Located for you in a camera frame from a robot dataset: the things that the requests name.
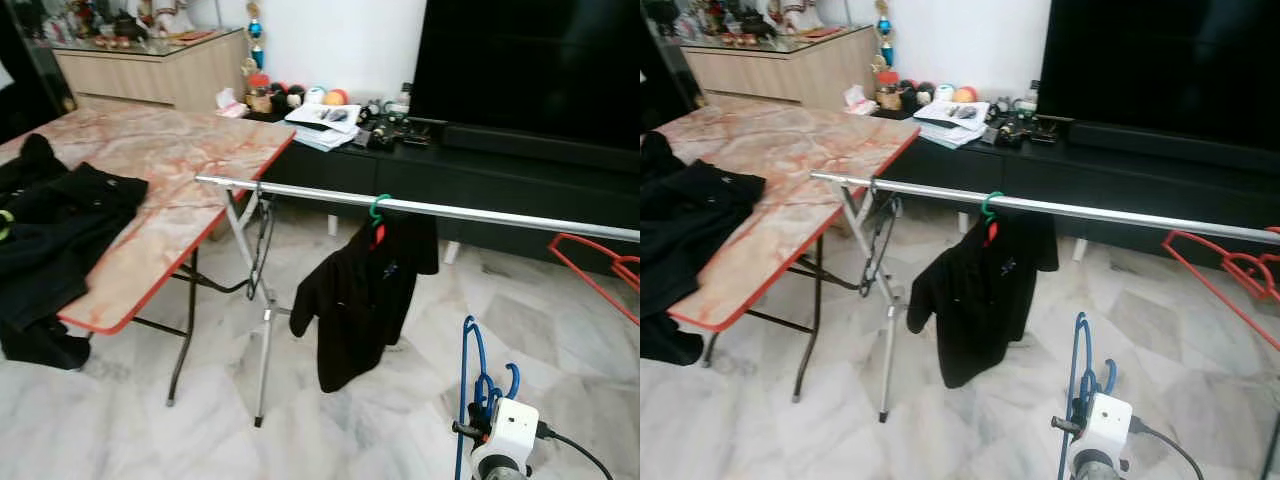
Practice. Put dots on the black soundbar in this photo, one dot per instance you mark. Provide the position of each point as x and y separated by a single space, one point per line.
540 148
1170 148

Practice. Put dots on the marble pattern folding table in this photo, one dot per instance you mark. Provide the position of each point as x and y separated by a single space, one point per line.
790 160
180 160

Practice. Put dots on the black shirt red collar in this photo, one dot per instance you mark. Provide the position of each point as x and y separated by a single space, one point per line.
975 300
350 300

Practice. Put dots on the beige wooden sideboard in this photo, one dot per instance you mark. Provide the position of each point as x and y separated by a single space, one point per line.
780 78
150 80

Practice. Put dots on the blue clothes hanger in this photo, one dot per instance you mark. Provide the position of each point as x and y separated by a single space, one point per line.
1075 380
465 360

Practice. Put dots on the orange ball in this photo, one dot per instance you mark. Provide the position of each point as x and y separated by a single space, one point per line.
337 98
966 95

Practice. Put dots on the red lidded jar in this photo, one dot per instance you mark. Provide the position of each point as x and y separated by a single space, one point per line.
261 95
890 92

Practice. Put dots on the green clothes hanger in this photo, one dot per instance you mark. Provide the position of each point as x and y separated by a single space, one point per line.
375 210
987 207

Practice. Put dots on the white blue ball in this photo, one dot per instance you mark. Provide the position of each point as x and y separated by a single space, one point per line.
315 96
945 93

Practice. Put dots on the black polo shirt green logo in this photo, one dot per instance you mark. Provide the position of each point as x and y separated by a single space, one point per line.
70 220
690 230

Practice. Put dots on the black mouse plush toy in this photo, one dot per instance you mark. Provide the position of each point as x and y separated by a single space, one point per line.
287 97
917 94

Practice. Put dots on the black low TV cabinet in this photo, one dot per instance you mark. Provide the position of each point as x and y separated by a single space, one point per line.
520 190
1140 188

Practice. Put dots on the blue gold trophy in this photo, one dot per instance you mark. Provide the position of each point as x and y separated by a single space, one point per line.
884 35
256 35

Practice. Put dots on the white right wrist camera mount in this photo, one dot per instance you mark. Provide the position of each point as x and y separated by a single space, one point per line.
1110 425
510 430

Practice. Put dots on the red clothes hanger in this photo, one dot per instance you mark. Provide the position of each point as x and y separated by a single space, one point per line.
1260 270
593 282

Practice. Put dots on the white paper stack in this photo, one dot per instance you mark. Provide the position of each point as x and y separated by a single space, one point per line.
322 125
950 122

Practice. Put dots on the pink tissue pack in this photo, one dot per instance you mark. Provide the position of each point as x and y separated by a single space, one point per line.
231 104
860 100

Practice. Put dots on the clear bottle green label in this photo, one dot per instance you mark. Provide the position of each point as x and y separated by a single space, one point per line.
1032 96
405 98

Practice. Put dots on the silver metal clothes rack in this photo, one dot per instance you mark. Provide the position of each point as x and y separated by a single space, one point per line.
450 212
1080 208

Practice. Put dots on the dark tall cabinet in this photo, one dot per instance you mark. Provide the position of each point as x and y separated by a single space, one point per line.
665 55
30 60

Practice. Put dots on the white figurine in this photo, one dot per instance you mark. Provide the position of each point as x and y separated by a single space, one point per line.
165 15
795 12

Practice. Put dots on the black flat television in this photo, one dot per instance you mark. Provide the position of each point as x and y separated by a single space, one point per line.
1160 60
530 60

